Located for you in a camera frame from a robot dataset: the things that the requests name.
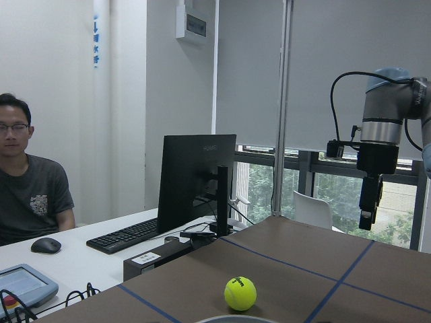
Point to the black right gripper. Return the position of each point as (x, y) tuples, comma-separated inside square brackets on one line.
[(374, 158)]

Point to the yellow Wilson 3 tennis ball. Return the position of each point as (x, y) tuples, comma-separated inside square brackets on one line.
[(240, 293)]

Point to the tennis ball can holder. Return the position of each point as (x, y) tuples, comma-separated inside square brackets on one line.
[(234, 319)]

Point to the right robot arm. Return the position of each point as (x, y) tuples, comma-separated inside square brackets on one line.
[(392, 96)]

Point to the white chair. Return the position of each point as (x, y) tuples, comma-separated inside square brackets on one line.
[(312, 211)]

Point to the black computer monitor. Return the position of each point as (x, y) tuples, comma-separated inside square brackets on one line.
[(196, 180)]

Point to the black keyboard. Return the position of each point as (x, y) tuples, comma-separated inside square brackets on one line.
[(125, 238)]

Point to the black computer mouse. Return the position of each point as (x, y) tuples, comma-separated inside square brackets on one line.
[(46, 246)]

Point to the man in grey shirt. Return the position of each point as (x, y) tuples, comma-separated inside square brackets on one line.
[(35, 196)]

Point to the grey teach pendant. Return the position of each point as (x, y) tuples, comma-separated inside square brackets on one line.
[(30, 286)]

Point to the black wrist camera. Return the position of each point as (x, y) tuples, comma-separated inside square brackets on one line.
[(335, 148)]

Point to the white electrical wall box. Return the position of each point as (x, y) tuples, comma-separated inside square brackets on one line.
[(191, 25)]

